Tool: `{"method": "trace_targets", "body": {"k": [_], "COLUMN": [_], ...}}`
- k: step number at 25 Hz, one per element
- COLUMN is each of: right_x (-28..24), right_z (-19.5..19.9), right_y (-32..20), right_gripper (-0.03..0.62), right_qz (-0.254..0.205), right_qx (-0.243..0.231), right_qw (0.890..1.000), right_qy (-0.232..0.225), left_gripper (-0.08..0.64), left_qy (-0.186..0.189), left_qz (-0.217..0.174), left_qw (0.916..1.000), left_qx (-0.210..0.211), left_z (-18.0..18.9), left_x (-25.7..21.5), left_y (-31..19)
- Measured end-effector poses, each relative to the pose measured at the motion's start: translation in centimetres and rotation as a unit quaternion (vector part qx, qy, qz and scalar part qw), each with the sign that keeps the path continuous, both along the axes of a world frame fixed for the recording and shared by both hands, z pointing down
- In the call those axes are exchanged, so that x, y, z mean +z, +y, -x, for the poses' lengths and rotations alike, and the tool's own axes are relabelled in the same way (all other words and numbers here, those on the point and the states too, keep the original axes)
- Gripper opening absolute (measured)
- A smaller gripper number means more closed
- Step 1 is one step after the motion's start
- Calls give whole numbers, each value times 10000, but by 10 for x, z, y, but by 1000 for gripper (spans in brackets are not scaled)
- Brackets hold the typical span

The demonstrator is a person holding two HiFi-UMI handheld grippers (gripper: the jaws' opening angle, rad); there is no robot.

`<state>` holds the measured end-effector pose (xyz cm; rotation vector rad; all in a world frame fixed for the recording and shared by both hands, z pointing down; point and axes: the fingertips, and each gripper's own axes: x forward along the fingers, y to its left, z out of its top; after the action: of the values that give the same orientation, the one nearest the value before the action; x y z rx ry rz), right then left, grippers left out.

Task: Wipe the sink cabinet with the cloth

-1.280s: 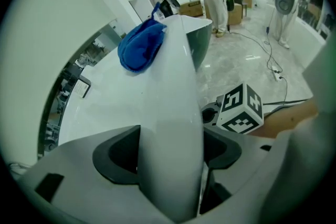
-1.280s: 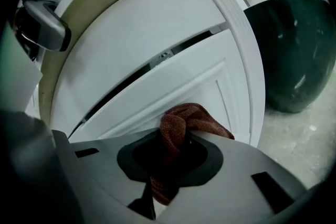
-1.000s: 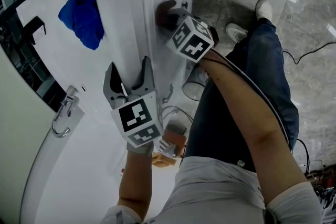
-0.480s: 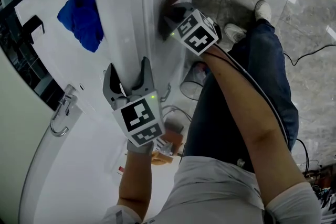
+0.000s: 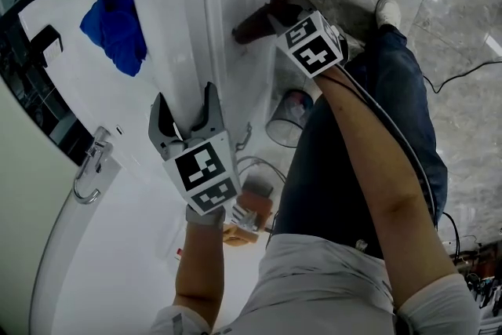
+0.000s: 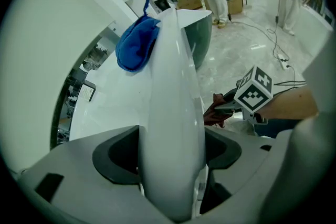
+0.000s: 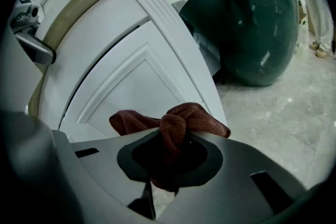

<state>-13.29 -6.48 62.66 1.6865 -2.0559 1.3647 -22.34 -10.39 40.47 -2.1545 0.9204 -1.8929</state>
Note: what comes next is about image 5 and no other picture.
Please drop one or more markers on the person's right forearm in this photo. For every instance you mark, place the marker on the person's right forearm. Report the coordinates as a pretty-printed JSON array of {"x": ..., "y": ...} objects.
[{"x": 392, "y": 188}]

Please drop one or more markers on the person's left forearm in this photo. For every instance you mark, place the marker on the person's left forearm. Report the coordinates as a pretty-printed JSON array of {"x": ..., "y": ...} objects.
[{"x": 200, "y": 270}]

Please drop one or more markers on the white ceramic sink basin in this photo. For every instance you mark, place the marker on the white ceramic sink basin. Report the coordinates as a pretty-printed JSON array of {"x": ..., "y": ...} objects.
[{"x": 98, "y": 98}]

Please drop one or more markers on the person's white shirt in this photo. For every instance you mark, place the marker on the person's white shirt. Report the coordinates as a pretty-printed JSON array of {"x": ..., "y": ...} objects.
[{"x": 313, "y": 286}]

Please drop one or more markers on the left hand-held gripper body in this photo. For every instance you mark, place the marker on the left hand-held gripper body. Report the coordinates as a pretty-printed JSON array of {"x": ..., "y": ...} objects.
[{"x": 200, "y": 168}]

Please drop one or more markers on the person's right leg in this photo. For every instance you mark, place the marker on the person's right leg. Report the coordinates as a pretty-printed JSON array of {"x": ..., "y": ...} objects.
[{"x": 400, "y": 82}]

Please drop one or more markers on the person's left leg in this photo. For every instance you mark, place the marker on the person's left leg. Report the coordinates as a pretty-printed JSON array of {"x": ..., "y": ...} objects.
[{"x": 313, "y": 176}]

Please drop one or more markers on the white vanity cabinet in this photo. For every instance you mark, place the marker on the white vanity cabinet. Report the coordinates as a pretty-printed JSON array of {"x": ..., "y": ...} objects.
[{"x": 251, "y": 98}]

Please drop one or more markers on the black soap dispenser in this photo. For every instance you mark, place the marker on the black soap dispenser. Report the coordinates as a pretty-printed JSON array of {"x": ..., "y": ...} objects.
[{"x": 47, "y": 45}]

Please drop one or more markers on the blue cloth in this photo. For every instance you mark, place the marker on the blue cloth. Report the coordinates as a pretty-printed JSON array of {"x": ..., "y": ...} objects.
[{"x": 117, "y": 31}]

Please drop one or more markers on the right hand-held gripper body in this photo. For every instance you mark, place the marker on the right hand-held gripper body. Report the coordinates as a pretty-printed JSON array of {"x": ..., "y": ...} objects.
[{"x": 310, "y": 47}]

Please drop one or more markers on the person's right shoe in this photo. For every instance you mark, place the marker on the person's right shoe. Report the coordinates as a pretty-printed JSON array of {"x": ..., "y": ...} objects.
[{"x": 387, "y": 12}]

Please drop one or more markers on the person's leg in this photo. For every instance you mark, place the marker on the person's leg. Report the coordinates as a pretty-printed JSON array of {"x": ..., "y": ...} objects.
[
  {"x": 313, "y": 176},
  {"x": 400, "y": 82}
]

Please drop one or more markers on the black mesh wastebasket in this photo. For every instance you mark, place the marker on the black mesh wastebasket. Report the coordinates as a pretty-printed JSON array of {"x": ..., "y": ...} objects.
[{"x": 288, "y": 121}]

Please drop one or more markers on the white wristband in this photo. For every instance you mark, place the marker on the white wristband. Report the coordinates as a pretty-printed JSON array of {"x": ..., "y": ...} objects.
[{"x": 206, "y": 216}]

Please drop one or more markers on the chrome faucet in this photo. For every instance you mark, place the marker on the chrome faucet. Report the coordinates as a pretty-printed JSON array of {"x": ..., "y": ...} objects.
[{"x": 94, "y": 161}]

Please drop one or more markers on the brown cloth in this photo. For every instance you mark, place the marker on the brown cloth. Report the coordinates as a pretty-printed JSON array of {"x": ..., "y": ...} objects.
[{"x": 255, "y": 25}]

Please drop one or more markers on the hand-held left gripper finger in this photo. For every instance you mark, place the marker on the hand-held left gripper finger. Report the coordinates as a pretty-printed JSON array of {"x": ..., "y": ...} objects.
[
  {"x": 157, "y": 125},
  {"x": 213, "y": 121}
]

